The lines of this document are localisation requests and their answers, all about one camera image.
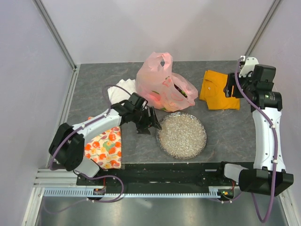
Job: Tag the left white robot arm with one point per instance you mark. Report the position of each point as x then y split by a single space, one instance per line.
69 142

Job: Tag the grey slotted cable duct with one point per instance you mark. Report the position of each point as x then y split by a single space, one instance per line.
93 193

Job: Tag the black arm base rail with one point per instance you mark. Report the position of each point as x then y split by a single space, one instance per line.
200 174

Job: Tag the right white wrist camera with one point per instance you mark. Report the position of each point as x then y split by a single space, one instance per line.
247 65

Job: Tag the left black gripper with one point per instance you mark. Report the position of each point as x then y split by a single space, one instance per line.
143 128

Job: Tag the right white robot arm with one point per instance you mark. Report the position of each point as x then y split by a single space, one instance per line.
268 175

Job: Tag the fake dark grapes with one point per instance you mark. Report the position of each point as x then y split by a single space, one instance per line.
181 91

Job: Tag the aluminium frame profile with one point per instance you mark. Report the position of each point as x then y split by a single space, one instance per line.
55 33

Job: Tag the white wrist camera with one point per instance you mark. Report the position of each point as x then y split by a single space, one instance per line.
247 65
144 105

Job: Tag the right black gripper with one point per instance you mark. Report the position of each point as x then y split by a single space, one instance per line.
228 88

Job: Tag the white folded cloth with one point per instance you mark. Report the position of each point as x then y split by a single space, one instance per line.
122 92

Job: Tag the floral patterned cloth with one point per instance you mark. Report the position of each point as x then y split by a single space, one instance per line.
106 149

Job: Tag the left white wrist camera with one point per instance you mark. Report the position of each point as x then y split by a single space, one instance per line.
144 105

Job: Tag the speckled glass plate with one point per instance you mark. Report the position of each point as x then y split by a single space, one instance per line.
183 136

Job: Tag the pink plastic bag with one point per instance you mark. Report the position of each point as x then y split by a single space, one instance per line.
155 82

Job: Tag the orange folded t-shirt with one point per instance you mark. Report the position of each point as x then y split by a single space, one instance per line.
212 92

